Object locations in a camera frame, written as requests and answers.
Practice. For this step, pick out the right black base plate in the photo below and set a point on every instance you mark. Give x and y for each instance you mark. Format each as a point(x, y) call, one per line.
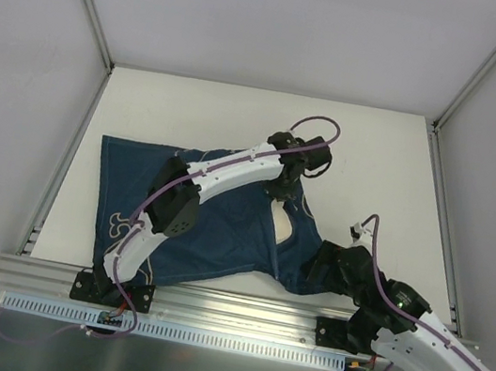
point(341, 334)

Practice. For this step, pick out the blue whale pillowcase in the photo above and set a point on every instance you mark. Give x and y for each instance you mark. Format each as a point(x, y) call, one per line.
point(234, 231)

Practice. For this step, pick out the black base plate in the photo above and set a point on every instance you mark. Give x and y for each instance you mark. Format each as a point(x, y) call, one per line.
point(341, 334)
point(85, 288)

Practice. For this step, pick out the cream white pillow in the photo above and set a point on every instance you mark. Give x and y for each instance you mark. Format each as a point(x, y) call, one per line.
point(282, 224)

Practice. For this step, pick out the white slotted cable duct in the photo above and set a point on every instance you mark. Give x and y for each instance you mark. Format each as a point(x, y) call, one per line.
point(181, 334)

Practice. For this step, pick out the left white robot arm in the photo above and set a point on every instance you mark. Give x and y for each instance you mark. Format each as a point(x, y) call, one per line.
point(167, 215)

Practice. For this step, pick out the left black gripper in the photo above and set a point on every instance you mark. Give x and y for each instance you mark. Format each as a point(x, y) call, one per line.
point(283, 190)

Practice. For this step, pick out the aluminium mounting rail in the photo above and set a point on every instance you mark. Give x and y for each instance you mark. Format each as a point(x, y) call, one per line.
point(248, 304)

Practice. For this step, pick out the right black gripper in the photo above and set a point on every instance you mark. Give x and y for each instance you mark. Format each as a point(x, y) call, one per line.
point(324, 263)

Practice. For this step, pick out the right aluminium frame post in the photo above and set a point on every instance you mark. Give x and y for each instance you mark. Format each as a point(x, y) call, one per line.
point(479, 75)

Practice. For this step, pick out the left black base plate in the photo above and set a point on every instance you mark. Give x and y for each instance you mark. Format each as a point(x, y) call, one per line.
point(85, 288)

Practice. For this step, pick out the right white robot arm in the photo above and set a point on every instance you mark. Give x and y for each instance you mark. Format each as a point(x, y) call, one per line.
point(392, 320)

